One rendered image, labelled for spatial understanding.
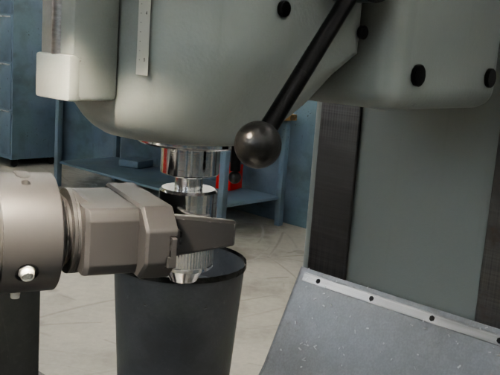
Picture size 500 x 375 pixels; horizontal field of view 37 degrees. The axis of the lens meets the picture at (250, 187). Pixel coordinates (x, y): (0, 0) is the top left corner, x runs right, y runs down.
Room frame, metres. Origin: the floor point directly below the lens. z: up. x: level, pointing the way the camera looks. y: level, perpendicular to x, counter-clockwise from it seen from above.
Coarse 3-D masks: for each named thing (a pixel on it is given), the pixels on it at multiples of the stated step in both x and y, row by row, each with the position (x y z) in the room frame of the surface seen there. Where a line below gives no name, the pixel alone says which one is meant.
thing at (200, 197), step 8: (168, 184) 0.61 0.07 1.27; (160, 192) 0.59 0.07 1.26; (168, 192) 0.58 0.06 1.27; (176, 192) 0.58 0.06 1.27; (184, 192) 0.58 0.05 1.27; (192, 192) 0.58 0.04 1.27; (200, 192) 0.58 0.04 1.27; (208, 192) 0.59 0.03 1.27; (216, 192) 0.60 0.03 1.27; (168, 200) 0.58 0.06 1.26; (176, 200) 0.58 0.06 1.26; (184, 200) 0.58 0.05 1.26; (192, 200) 0.58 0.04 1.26; (200, 200) 0.58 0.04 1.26; (208, 200) 0.58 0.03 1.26; (216, 200) 0.60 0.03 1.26
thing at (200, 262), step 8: (176, 208) 0.58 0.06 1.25; (184, 208) 0.58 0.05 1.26; (192, 208) 0.58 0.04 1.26; (200, 208) 0.58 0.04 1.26; (208, 208) 0.59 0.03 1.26; (216, 208) 0.60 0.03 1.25; (200, 216) 0.58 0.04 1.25; (208, 216) 0.59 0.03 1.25; (176, 256) 0.58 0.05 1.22; (184, 256) 0.58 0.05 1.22; (192, 256) 0.58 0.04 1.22; (200, 256) 0.58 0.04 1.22; (208, 256) 0.59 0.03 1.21; (176, 264) 0.58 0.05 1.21; (184, 264) 0.58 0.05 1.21; (192, 264) 0.58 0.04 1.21; (200, 264) 0.58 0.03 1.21; (208, 264) 0.59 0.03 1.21; (176, 272) 0.58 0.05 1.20; (184, 272) 0.58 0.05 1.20; (192, 272) 0.58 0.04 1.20; (200, 272) 0.58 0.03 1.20
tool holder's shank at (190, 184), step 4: (176, 180) 0.59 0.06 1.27; (180, 180) 0.59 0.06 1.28; (184, 180) 0.59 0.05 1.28; (188, 180) 0.59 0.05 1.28; (192, 180) 0.59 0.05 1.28; (196, 180) 0.59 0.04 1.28; (200, 180) 0.59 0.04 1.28; (176, 184) 0.59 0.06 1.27; (180, 184) 0.59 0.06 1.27; (184, 184) 0.59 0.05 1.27; (188, 184) 0.59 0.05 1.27; (192, 184) 0.59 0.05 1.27; (196, 184) 0.59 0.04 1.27; (200, 184) 0.59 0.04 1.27; (180, 188) 0.59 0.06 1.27; (184, 188) 0.59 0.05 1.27; (188, 188) 0.59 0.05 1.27; (192, 188) 0.59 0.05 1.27; (196, 188) 0.59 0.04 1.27; (200, 188) 0.59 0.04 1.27
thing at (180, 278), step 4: (172, 272) 0.59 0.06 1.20; (172, 276) 0.59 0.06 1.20; (176, 276) 0.59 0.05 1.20; (180, 276) 0.59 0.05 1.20; (184, 276) 0.59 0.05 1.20; (188, 276) 0.59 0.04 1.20; (192, 276) 0.59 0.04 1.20; (196, 276) 0.59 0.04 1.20; (172, 280) 0.59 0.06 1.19; (176, 280) 0.59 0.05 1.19; (180, 280) 0.59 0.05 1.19; (184, 280) 0.59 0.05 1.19; (188, 280) 0.59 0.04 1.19; (192, 280) 0.59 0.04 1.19
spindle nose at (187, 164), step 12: (168, 156) 0.58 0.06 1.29; (180, 156) 0.58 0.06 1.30; (192, 156) 0.58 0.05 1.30; (204, 156) 0.58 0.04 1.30; (216, 156) 0.59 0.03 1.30; (168, 168) 0.58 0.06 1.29; (180, 168) 0.58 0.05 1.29; (192, 168) 0.58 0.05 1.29; (204, 168) 0.58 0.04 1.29; (216, 168) 0.59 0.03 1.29
